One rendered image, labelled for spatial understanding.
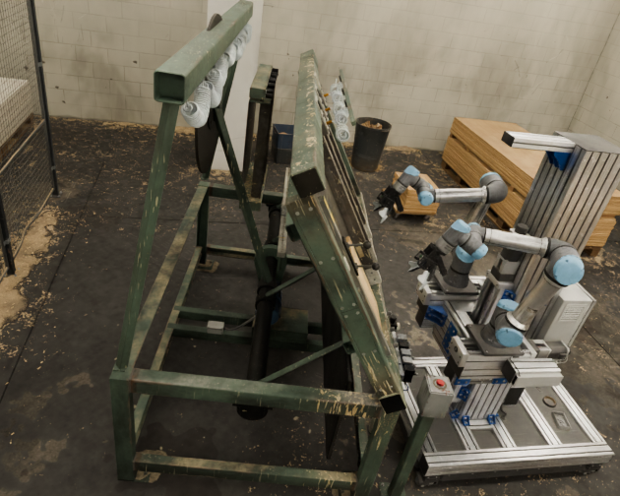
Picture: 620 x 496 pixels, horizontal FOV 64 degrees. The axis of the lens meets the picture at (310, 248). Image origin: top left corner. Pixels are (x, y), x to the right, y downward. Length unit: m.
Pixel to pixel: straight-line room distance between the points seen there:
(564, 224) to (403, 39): 5.58
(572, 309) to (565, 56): 6.58
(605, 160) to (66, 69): 6.65
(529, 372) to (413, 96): 5.96
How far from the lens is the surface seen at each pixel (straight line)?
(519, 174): 6.25
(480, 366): 2.75
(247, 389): 2.44
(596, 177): 2.61
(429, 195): 2.71
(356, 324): 2.12
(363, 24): 7.64
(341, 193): 2.73
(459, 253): 2.94
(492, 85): 8.65
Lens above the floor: 2.61
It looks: 32 degrees down
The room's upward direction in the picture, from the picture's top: 10 degrees clockwise
